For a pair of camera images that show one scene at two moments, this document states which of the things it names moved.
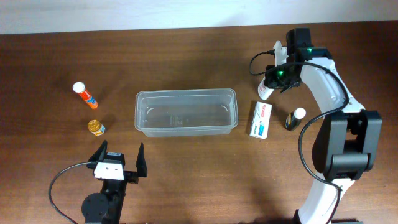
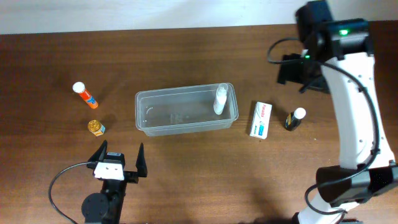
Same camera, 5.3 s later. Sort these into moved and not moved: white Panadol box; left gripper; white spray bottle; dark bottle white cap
Moved: white spray bottle
Not moved: left gripper; dark bottle white cap; white Panadol box
